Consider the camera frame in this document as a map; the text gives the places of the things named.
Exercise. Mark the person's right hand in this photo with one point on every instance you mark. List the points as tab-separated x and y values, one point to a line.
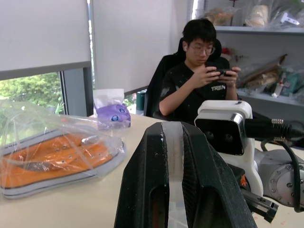
209	75

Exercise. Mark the purple tissue pack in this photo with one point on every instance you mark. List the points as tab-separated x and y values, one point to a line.
115	116

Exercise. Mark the black office chair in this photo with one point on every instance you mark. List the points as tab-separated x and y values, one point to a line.
156	83

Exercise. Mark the grey window frame post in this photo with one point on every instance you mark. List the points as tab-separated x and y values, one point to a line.
76	92

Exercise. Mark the white t-shaped plastic part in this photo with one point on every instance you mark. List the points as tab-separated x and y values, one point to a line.
288	19

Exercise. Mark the person in black t-shirt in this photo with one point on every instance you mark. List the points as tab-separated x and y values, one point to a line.
190	95

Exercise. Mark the bagged orange-brown item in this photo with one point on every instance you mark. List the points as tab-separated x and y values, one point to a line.
219	16

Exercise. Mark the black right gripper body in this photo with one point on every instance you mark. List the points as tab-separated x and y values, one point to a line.
255	204

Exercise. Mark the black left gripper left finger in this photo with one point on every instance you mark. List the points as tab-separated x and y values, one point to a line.
142	180

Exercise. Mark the black smartphone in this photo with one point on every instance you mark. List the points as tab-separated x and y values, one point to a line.
224	72

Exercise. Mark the person's left hand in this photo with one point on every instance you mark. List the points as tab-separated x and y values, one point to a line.
234	75

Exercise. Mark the orange shoes in plastic bag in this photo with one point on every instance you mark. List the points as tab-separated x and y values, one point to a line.
42	123

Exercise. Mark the grey storage shelf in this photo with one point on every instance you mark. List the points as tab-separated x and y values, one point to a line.
261	42

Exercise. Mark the orange canvas shoe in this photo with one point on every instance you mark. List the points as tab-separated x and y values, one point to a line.
35	152
59	175

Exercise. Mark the bagged brown wooden items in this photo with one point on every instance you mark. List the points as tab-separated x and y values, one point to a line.
263	74

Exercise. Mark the bagged tan round item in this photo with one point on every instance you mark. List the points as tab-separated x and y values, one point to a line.
257	15

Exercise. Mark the thin-rimmed eyeglasses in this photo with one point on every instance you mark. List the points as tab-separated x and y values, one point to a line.
203	50

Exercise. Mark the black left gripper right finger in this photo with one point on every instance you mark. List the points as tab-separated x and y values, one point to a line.
213	190

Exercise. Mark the teal plastic bag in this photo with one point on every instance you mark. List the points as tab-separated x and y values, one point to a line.
293	82

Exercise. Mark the dark green bottle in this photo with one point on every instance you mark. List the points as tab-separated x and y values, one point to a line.
141	99

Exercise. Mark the white roller blind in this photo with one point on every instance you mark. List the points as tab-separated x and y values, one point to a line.
135	40
42	31

